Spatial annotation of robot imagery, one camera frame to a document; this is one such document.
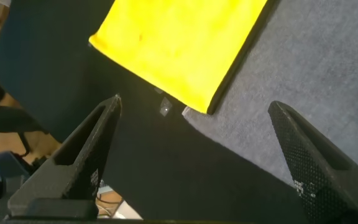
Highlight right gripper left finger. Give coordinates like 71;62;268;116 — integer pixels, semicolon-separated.
7;95;123;217

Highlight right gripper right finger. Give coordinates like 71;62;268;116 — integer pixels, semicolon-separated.
267;100;358;224

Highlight yellow microfiber towel black trim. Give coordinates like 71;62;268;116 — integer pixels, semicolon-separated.
88;0;281;115

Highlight grey terry towel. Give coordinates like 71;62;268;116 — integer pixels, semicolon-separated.
181;0;358;187

